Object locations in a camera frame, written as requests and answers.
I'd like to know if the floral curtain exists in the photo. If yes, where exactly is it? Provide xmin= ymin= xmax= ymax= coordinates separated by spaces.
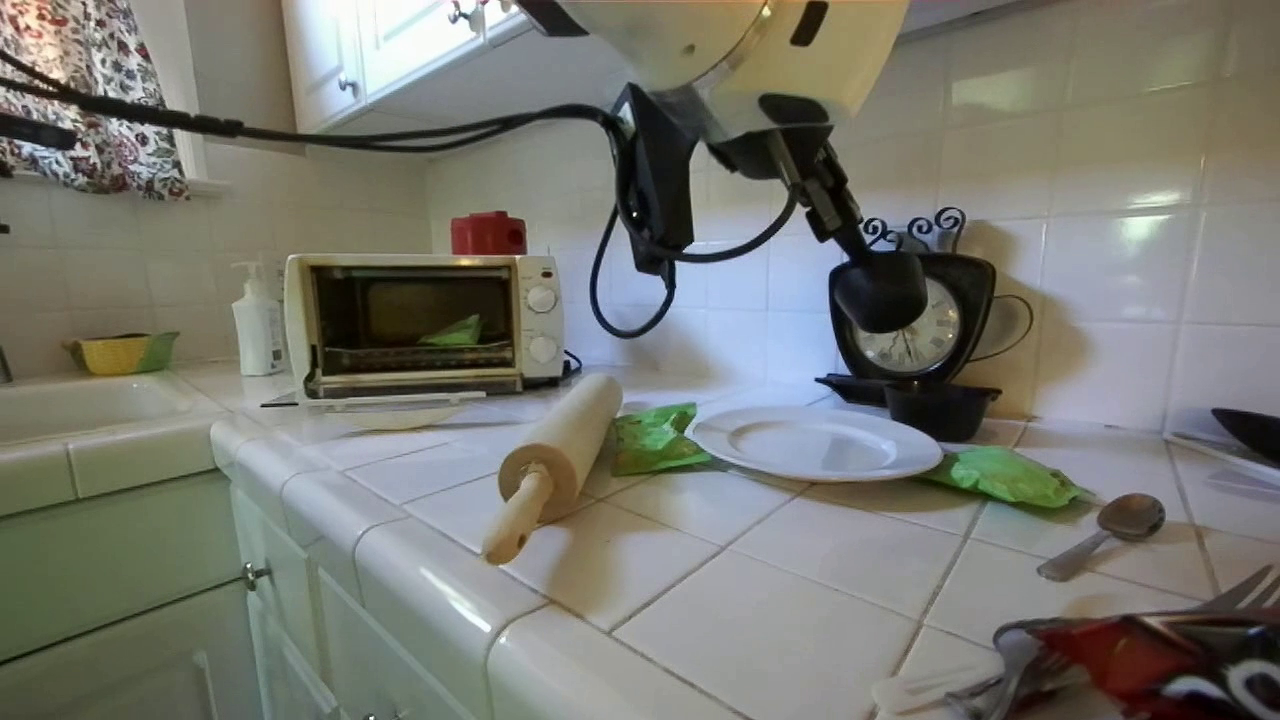
xmin=0 ymin=0 xmax=193 ymax=204

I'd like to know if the white plate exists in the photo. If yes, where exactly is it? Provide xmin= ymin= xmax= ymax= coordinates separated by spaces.
xmin=683 ymin=401 xmax=947 ymax=485

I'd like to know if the black shallow pan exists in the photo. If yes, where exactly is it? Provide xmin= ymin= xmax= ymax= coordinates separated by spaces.
xmin=811 ymin=367 xmax=1002 ymax=446

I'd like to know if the red canister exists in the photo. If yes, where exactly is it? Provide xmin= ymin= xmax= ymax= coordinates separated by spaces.
xmin=447 ymin=210 xmax=527 ymax=260

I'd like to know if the metal fork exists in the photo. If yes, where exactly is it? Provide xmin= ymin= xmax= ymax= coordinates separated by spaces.
xmin=1184 ymin=557 xmax=1280 ymax=623

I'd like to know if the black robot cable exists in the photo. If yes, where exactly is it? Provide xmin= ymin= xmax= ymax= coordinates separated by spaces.
xmin=0 ymin=54 xmax=806 ymax=346

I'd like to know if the wooden rolling pin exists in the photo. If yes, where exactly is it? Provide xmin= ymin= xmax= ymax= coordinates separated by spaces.
xmin=477 ymin=367 xmax=626 ymax=568

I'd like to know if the white toaster oven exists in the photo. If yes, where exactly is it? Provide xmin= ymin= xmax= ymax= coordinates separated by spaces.
xmin=278 ymin=248 xmax=570 ymax=404

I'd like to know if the white soap dispenser bottle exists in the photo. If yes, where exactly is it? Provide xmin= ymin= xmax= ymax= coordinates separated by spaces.
xmin=227 ymin=256 xmax=291 ymax=381

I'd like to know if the white wall cabinet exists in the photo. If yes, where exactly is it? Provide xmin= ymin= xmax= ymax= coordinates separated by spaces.
xmin=276 ymin=0 xmax=559 ymax=138

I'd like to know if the black frying pan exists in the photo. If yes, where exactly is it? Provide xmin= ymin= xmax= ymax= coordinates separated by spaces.
xmin=1206 ymin=404 xmax=1280 ymax=472

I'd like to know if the green snack packet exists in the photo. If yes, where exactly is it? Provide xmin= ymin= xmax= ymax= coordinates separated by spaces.
xmin=605 ymin=396 xmax=725 ymax=479
xmin=925 ymin=439 xmax=1085 ymax=515

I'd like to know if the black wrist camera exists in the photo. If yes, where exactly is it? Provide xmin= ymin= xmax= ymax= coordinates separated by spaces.
xmin=606 ymin=86 xmax=699 ymax=282

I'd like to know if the red chips bag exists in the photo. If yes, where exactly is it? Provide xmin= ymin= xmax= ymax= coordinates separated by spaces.
xmin=991 ymin=609 xmax=1280 ymax=720

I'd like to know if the white base cabinet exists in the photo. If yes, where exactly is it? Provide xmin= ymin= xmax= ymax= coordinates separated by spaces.
xmin=0 ymin=467 xmax=470 ymax=720

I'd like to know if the black table clock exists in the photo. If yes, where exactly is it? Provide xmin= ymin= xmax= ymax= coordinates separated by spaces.
xmin=825 ymin=201 xmax=1039 ymax=394

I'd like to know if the yellow green bowl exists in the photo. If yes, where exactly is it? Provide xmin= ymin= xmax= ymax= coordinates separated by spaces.
xmin=68 ymin=327 xmax=181 ymax=381

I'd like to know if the metal spoon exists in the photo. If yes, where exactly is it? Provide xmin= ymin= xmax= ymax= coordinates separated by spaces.
xmin=1037 ymin=488 xmax=1169 ymax=583

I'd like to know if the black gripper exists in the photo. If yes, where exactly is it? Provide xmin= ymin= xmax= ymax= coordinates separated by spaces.
xmin=717 ymin=90 xmax=889 ymax=268

